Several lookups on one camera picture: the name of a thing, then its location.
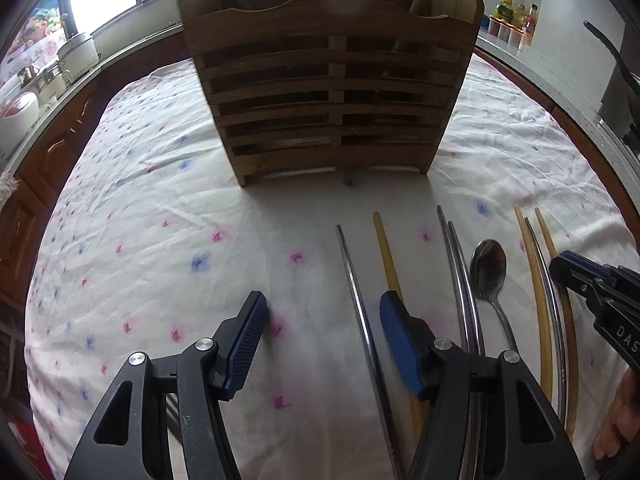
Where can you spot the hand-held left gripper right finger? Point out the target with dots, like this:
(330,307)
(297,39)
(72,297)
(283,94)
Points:
(400,345)

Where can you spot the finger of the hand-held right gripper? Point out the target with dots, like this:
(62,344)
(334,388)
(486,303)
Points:
(582,265)

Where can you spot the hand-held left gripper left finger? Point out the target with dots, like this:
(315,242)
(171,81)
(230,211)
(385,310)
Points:
(245,340)

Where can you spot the metal chopstick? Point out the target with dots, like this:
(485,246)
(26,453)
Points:
(546,272)
(452,260)
(465,280)
(356,305)

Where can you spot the yellow chopstick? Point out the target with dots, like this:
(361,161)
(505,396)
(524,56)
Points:
(571,340)
(387,260)
(537,280)

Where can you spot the wooden slatted utensil holder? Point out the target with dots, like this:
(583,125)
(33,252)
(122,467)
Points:
(330,110)

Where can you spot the person's right hand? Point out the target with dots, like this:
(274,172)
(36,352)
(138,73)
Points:
(622,420)

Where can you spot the metal spoon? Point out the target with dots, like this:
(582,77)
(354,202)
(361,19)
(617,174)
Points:
(489,270)

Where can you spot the white floral tablecloth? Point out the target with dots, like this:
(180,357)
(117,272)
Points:
(175,235)

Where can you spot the yellow capped bottle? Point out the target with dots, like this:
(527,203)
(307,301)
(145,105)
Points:
(505,10)

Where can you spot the white lace cloth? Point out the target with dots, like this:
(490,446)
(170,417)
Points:
(6,185)

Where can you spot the red and white rice cooker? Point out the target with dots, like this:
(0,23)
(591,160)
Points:
(17,112)

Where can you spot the small white electric pot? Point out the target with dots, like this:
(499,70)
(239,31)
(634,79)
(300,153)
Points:
(50,76)

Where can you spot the steel pot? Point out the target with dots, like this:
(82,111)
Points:
(27,74)

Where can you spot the fruit and palm poster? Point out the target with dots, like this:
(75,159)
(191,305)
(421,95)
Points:
(35,27)

